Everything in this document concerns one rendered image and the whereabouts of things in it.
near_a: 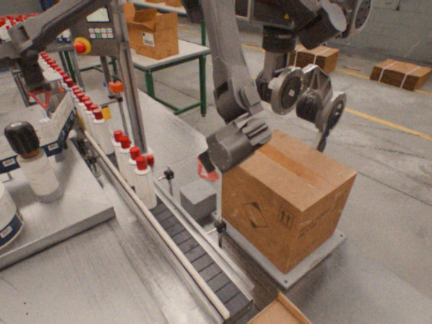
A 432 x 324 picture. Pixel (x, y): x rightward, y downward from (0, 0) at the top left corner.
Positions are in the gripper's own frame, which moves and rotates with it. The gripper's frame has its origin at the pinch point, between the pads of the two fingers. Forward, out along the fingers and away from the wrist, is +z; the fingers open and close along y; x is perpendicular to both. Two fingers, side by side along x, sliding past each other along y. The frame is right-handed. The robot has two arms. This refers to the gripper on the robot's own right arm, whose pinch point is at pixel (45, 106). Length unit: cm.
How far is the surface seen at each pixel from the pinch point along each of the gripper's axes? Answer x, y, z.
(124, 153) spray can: 16.3, 21.2, 14.5
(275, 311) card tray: 27, 86, 35
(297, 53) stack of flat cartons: 377, -184, 92
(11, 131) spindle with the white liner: -12.0, 8.7, 1.2
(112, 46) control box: 28.4, -4.6, -13.6
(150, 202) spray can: 16.8, 36.3, 27.0
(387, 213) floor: 187, 67, 118
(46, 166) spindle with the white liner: -7.4, 9.5, 16.3
